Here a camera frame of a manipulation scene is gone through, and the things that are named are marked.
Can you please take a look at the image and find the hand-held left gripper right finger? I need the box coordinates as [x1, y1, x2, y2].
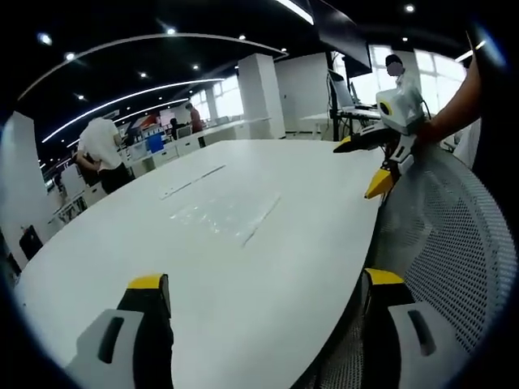
[360, 267, 475, 389]

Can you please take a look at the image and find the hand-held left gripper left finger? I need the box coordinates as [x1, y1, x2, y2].
[64, 273, 175, 389]

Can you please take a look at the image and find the clear food packaging bag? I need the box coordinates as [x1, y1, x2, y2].
[169, 188, 282, 249]

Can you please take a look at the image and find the white side desk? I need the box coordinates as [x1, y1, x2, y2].
[298, 111, 382, 142]

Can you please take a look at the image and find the black monitor stand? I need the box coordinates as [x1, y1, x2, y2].
[326, 50, 345, 142]

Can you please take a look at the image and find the grey mesh office chair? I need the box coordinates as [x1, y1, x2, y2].
[295, 145, 518, 389]

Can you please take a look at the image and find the black hanging monitor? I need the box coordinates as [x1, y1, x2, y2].
[311, 0, 373, 76]

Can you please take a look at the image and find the white square pillar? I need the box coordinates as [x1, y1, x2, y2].
[236, 52, 286, 141]
[0, 110, 60, 268]

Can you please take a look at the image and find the black chair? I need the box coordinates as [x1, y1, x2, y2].
[18, 225, 44, 261]

